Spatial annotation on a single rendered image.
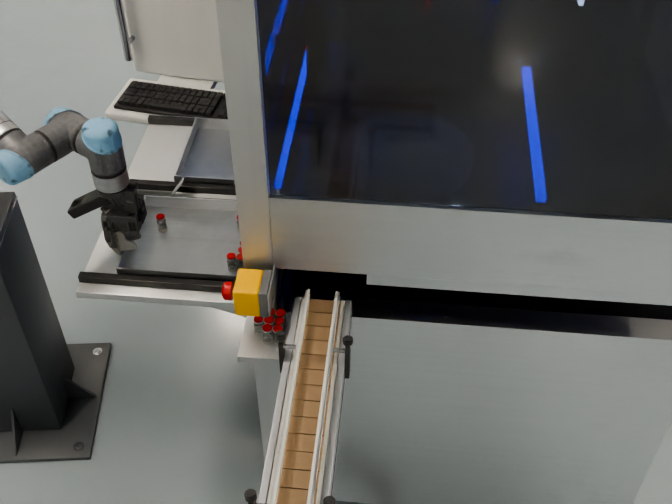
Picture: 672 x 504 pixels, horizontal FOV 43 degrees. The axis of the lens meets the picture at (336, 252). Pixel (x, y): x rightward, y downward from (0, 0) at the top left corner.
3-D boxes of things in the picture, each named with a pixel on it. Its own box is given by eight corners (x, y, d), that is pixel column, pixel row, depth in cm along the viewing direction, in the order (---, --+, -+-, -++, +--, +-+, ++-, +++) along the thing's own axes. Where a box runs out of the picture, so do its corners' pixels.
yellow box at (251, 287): (274, 293, 183) (272, 269, 178) (268, 318, 178) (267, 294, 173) (239, 290, 183) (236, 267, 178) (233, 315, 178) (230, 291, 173)
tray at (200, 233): (279, 213, 214) (279, 202, 211) (264, 288, 195) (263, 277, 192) (146, 205, 216) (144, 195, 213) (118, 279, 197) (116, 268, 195)
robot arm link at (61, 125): (24, 121, 178) (57, 141, 173) (67, 97, 185) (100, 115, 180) (33, 151, 184) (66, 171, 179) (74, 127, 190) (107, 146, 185)
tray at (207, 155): (317, 134, 237) (317, 124, 235) (305, 194, 219) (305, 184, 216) (196, 127, 240) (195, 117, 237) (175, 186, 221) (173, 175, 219)
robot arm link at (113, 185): (86, 178, 179) (97, 154, 185) (90, 195, 183) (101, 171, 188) (121, 180, 179) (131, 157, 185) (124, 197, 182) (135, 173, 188)
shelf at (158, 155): (319, 130, 242) (319, 124, 241) (284, 312, 192) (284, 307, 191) (153, 120, 246) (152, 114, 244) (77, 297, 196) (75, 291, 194)
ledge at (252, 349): (310, 321, 190) (309, 315, 189) (302, 367, 181) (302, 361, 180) (248, 316, 191) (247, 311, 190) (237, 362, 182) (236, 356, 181)
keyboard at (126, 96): (253, 100, 263) (252, 93, 261) (239, 126, 253) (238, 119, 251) (131, 84, 269) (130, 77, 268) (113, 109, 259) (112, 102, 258)
